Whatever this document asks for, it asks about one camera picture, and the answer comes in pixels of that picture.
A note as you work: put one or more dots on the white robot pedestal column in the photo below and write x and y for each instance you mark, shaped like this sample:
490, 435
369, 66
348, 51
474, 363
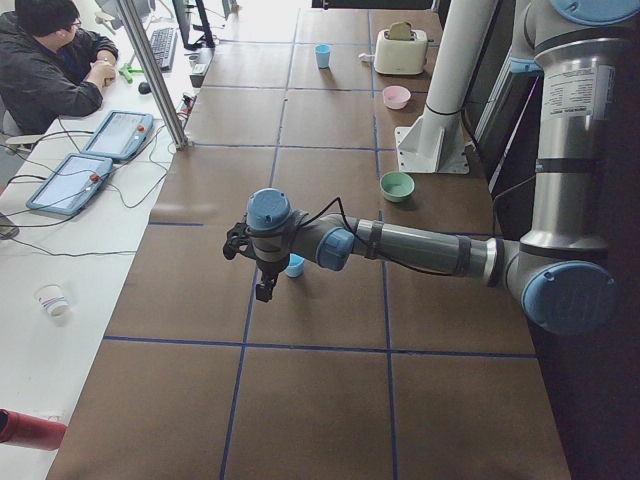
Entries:
435, 143

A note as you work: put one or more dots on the seated person in black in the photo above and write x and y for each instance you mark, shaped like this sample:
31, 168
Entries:
51, 66

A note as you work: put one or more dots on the teach pendant tablet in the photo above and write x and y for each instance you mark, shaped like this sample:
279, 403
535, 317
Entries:
120, 135
71, 185

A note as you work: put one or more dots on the black keyboard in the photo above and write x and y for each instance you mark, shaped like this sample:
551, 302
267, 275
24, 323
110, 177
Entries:
163, 44

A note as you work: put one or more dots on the toast slice in toaster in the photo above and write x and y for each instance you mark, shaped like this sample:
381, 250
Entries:
400, 31

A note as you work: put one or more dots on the pink bowl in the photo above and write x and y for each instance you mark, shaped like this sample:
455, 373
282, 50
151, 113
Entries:
395, 97

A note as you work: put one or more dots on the light blue cup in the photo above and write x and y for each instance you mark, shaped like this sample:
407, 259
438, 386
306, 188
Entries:
322, 55
295, 267

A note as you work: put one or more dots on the white paper cup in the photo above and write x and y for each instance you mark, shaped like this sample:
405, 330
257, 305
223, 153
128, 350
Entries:
53, 300

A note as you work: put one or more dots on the upper teach pendant tablet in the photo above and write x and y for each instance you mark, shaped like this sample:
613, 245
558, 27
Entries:
120, 135

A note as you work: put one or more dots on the mint green bowl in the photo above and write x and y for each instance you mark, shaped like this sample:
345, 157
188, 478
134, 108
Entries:
396, 186

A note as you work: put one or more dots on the aluminium frame post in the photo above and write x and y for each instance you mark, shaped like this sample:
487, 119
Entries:
141, 46

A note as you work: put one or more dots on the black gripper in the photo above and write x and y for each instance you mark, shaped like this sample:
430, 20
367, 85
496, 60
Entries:
270, 270

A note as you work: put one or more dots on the red bottle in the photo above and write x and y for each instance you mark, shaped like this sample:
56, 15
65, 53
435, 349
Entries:
27, 431

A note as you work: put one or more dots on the black monitor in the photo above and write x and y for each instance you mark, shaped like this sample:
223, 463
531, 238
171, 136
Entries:
193, 24

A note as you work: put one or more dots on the black computer mouse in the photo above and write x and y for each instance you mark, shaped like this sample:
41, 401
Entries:
144, 88

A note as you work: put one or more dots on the green plastic tool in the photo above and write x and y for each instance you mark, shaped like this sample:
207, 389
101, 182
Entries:
127, 71

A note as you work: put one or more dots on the cream toaster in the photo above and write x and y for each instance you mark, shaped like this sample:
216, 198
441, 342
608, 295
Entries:
400, 57

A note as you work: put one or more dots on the lower teach pendant tablet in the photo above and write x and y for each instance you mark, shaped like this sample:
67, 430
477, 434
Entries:
71, 185

